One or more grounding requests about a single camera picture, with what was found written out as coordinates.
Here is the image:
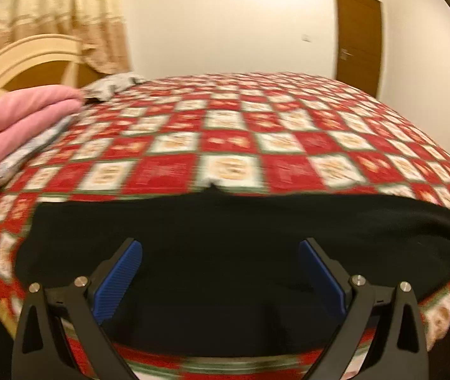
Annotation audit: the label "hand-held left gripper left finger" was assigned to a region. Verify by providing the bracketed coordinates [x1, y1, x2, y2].
[11, 238, 144, 380]

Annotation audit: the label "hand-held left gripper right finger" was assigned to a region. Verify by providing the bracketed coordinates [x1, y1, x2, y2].
[298, 237, 431, 380]

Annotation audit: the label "black pants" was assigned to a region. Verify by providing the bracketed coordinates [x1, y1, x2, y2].
[15, 185, 450, 359]

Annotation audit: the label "grey patterned pillow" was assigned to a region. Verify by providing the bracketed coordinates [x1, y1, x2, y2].
[80, 73, 147, 104]
[0, 113, 81, 195]

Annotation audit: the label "red checkered bedspread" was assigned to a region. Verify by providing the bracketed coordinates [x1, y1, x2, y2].
[0, 72, 450, 380]

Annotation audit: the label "folded pink blanket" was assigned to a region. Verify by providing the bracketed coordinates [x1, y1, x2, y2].
[0, 86, 84, 196]

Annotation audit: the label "brown wooden door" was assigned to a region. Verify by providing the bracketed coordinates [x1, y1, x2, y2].
[333, 0, 384, 98]

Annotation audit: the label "cream wooden headboard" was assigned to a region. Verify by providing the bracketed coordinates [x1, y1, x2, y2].
[0, 34, 103, 111]

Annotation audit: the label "beige curtain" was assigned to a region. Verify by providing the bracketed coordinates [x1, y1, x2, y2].
[0, 0, 133, 76]

